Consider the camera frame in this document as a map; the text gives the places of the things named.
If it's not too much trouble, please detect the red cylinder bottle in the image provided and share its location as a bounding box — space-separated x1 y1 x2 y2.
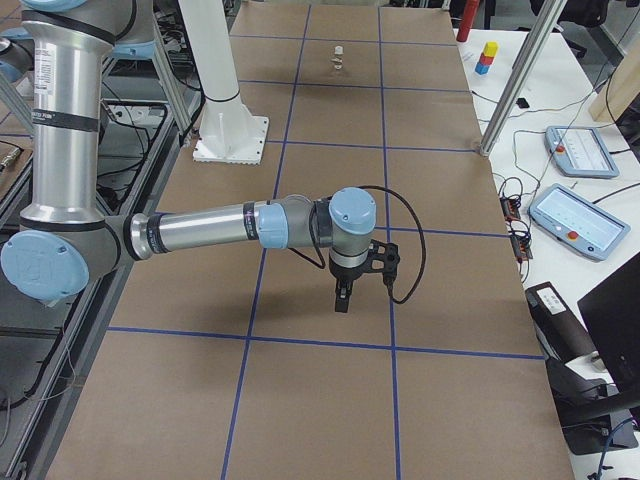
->
456 0 480 43

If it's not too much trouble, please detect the blue block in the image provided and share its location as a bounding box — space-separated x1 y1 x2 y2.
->
474 62 490 75

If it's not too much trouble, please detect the teach pendant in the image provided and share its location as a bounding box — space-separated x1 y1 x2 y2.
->
545 126 620 179
528 184 631 261

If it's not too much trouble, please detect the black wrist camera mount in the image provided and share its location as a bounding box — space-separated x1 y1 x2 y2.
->
365 239 401 282

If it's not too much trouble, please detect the yellow block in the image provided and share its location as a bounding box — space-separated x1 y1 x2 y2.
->
483 41 499 58

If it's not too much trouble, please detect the aluminium frame post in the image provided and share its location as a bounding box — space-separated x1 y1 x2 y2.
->
478 0 567 157

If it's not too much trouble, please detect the red block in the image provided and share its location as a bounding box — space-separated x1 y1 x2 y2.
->
478 53 494 66

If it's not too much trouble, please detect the black monitor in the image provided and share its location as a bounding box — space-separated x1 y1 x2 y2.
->
578 254 639 390

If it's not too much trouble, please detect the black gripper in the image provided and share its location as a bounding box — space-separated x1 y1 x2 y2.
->
329 261 366 313

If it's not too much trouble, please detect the white pedestal column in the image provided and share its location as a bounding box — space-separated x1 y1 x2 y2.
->
179 0 269 165

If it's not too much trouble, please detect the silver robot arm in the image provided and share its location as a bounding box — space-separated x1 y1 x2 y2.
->
1 1 376 312

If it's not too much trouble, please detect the circuit board with wires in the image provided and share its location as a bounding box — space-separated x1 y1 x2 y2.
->
498 176 533 264

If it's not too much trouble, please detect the near teach pendant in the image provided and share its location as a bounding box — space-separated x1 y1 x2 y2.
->
528 184 631 261

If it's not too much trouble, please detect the far teach pendant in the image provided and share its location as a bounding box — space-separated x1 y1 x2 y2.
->
545 126 620 179

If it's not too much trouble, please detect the white brass PPR valve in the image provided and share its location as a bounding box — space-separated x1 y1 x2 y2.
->
331 45 344 71

